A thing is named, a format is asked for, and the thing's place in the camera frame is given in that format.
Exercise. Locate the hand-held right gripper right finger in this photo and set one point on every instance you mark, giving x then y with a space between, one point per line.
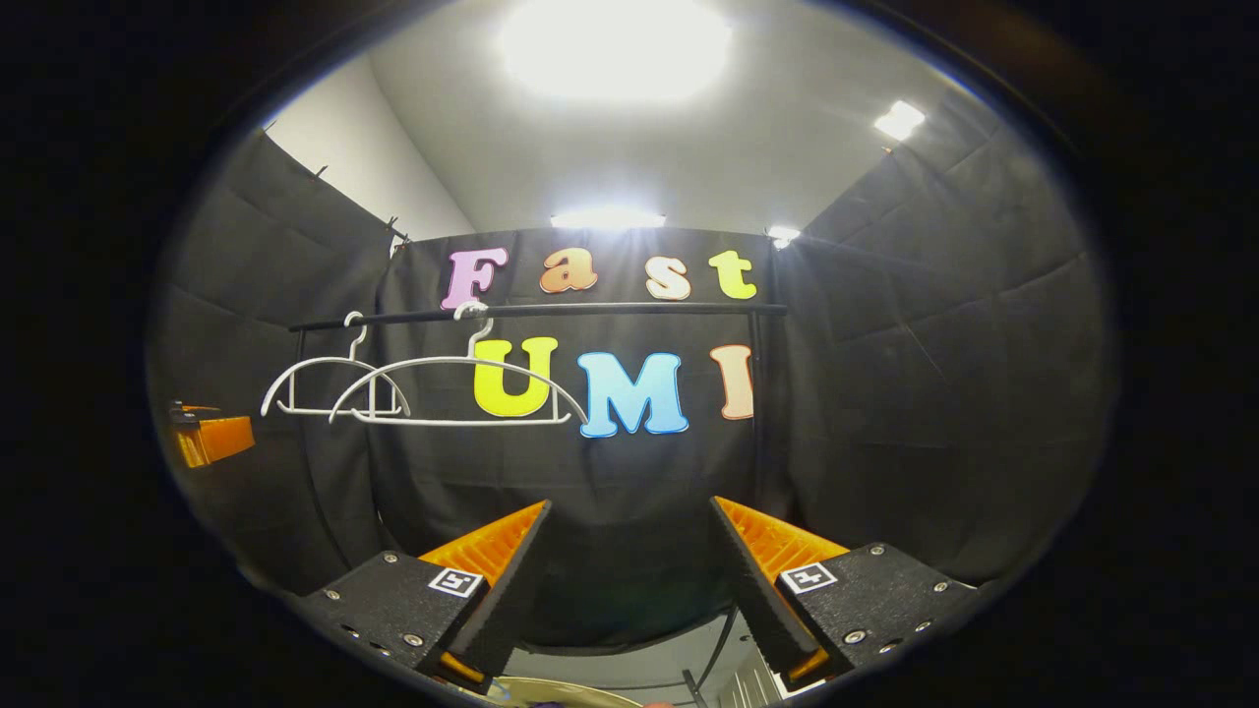
757 600

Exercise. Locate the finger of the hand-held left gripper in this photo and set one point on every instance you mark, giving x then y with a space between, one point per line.
216 441
197 410

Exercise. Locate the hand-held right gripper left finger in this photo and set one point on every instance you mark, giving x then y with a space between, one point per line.
511 600

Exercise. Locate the beige round laundry hamper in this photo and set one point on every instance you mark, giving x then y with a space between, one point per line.
590 696

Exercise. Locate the white plastic clothes hanger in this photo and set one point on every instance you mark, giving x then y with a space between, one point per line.
462 360
325 360

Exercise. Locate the black metal clothes rack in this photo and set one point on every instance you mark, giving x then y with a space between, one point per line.
639 309

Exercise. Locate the silver ribbed metal object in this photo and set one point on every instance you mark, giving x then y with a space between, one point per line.
752 683

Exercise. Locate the black backdrop cloth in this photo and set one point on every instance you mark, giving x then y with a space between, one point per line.
885 413

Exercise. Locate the ceiling light panel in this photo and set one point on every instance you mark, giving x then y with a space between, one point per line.
608 218
783 235
900 120
615 44

